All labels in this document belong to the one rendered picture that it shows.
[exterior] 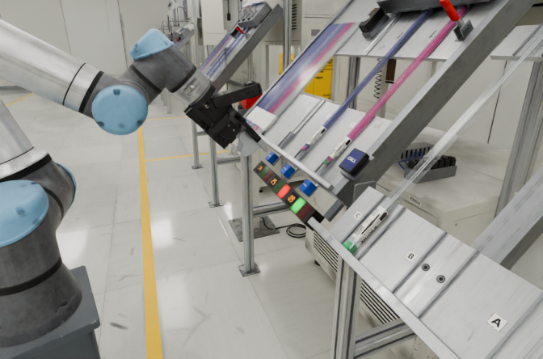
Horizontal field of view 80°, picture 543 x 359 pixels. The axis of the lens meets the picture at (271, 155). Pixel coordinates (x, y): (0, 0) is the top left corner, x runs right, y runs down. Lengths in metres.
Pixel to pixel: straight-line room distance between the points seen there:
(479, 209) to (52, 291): 0.97
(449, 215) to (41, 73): 0.89
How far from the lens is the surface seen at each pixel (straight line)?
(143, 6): 9.35
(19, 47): 0.58
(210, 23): 5.32
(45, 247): 0.67
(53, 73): 0.57
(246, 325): 1.39
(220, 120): 0.71
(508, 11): 0.89
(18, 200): 0.65
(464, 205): 0.96
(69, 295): 0.73
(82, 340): 0.74
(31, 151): 0.77
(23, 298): 0.69
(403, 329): 0.99
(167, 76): 0.68
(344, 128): 0.81
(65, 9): 9.44
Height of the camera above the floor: 1.01
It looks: 19 degrees down
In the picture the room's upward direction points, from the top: straight up
